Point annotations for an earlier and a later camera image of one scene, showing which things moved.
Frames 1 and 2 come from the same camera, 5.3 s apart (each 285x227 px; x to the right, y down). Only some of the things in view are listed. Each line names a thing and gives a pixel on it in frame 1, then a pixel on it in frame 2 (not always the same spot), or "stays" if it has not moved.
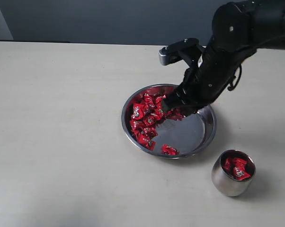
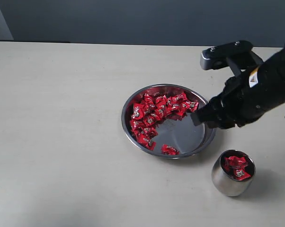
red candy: x=138 y=110 stays
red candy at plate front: x=169 y=149 stays
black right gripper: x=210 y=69 → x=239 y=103
